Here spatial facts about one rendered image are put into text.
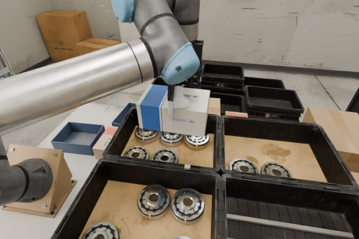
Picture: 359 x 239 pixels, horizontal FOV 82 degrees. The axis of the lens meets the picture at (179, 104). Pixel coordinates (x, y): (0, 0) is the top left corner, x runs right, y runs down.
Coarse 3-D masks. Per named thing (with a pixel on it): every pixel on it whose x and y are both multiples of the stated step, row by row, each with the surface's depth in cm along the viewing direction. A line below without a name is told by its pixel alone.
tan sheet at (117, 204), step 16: (112, 192) 69; (128, 192) 69; (96, 208) 65; (112, 208) 65; (128, 208) 65; (208, 208) 65; (128, 224) 61; (144, 224) 61; (160, 224) 61; (176, 224) 61; (208, 224) 61
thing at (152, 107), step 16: (144, 96) 62; (160, 96) 62; (192, 96) 62; (208, 96) 62; (144, 112) 59; (160, 112) 58; (176, 112) 57; (192, 112) 56; (144, 128) 63; (160, 128) 62; (176, 128) 60; (192, 128) 59
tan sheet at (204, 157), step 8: (184, 136) 92; (128, 144) 88; (136, 144) 88; (144, 144) 88; (152, 144) 88; (160, 144) 88; (184, 144) 88; (208, 144) 88; (152, 152) 84; (176, 152) 84; (184, 152) 84; (192, 152) 84; (200, 152) 84; (208, 152) 84; (184, 160) 81; (192, 160) 81; (200, 160) 81; (208, 160) 81
